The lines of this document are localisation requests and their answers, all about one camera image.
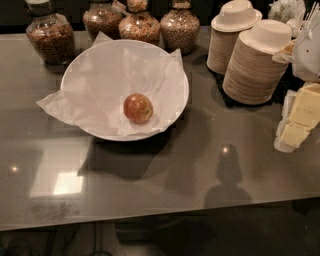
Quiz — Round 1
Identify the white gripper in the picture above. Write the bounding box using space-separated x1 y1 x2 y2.
272 24 320 154

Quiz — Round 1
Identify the red yellow apple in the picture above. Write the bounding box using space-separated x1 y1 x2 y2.
123 93 153 123

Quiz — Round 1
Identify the black mat under bowl stacks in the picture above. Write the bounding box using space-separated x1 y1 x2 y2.
211 65 304 108

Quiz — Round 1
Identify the large white bowl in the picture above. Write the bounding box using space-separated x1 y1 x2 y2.
60 39 190 142

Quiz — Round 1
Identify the front stack of paper bowls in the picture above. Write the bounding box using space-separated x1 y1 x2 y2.
222 19 292 105

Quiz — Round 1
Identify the stack of paper bowls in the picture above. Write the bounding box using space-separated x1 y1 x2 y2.
222 19 292 105
207 0 262 75

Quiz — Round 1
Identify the white cutlery bundle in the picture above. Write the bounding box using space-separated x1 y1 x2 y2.
293 0 320 38

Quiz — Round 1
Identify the clear wrapped packet pile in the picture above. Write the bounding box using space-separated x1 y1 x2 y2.
268 0 306 23

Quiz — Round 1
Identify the rear stack of paper bowls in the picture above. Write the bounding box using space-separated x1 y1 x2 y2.
207 0 262 75

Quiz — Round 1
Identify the glass jar of round cereal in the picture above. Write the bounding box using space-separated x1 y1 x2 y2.
160 0 200 55

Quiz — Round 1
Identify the glass jar of mixed cereal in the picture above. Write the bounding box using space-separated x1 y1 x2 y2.
119 0 160 45

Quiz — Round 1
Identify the white paper liner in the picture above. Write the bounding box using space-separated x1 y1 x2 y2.
35 31 188 137

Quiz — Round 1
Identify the glass jar of granola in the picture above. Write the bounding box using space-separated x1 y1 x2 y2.
83 0 123 41

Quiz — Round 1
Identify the glass jar of brown cereal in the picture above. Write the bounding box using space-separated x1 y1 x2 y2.
25 0 75 65

